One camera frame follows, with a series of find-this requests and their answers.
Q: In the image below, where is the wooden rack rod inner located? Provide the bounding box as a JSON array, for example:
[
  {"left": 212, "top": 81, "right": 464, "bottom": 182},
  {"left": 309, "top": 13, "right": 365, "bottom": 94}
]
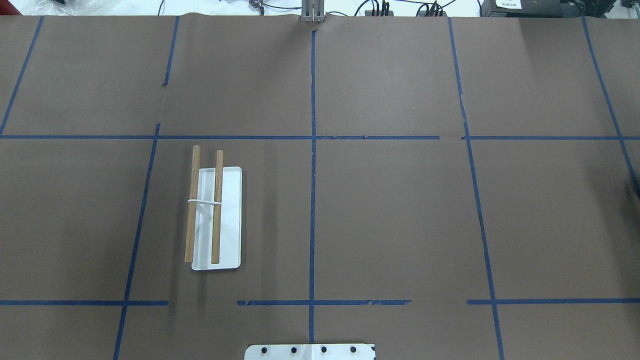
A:
[{"left": 210, "top": 150, "right": 224, "bottom": 264}]

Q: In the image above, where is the white rack base tray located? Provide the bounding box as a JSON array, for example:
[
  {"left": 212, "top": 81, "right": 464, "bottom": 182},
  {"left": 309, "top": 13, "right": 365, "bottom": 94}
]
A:
[{"left": 190, "top": 166, "right": 243, "bottom": 271}]

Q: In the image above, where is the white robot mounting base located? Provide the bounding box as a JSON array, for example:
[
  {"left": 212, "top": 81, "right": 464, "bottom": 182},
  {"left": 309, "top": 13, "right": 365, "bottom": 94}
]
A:
[{"left": 243, "top": 343, "right": 377, "bottom": 360}]

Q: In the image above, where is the black power strip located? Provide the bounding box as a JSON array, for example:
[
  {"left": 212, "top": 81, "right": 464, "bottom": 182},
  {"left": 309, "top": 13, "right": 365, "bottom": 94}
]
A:
[{"left": 363, "top": 0, "right": 394, "bottom": 18}]

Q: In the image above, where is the black electronics box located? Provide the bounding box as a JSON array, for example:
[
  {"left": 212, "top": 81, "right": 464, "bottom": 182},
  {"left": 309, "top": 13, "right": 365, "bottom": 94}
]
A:
[{"left": 481, "top": 0, "right": 618, "bottom": 18}]

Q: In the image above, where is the clear plastic bag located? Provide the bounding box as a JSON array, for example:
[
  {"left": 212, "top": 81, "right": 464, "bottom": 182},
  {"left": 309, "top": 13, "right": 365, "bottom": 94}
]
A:
[{"left": 30, "top": 0, "right": 122, "bottom": 16}]

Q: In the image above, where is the white rack wire bracket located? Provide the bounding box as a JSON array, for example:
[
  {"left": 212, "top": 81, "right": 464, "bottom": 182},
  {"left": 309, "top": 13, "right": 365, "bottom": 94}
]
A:
[{"left": 187, "top": 199, "right": 222, "bottom": 220}]

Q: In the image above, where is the aluminium extrusion post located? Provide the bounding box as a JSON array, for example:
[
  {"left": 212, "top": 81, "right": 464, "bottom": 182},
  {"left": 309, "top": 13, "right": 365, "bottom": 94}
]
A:
[{"left": 301, "top": 0, "right": 326, "bottom": 23}]

